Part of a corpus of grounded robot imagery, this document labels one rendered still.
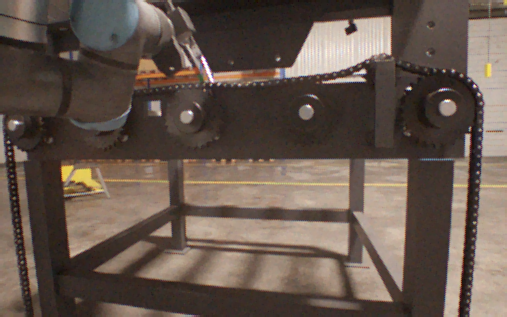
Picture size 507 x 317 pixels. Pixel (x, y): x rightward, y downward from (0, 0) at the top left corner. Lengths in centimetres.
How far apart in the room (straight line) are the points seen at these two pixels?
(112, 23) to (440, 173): 72
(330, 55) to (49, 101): 991
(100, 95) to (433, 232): 76
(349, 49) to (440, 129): 963
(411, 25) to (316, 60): 935
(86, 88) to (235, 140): 40
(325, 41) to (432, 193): 971
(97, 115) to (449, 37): 77
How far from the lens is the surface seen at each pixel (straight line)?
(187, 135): 71
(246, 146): 71
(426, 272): 80
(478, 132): 74
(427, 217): 75
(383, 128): 64
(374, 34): 1058
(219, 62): 77
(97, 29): 45
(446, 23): 80
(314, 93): 65
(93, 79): 47
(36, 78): 44
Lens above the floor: 80
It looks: 5 degrees down
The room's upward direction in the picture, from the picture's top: 1 degrees counter-clockwise
